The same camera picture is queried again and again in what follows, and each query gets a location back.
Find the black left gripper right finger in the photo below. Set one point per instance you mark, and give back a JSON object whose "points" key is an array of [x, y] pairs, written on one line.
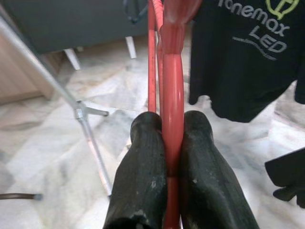
{"points": [[207, 179]]}

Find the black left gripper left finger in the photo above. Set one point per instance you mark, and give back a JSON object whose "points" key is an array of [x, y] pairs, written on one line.
{"points": [[140, 179]]}

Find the red plastic hanger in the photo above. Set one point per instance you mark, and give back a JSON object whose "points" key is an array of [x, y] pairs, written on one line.
{"points": [[172, 95]]}

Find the silver metal garment rack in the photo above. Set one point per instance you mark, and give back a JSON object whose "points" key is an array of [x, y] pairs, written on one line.
{"points": [[81, 112]]}

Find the black shirt with green logo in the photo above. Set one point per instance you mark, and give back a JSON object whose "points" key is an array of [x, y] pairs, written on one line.
{"points": [[238, 71]]}

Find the black TV console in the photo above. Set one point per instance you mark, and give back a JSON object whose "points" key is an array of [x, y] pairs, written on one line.
{"points": [[71, 23]]}

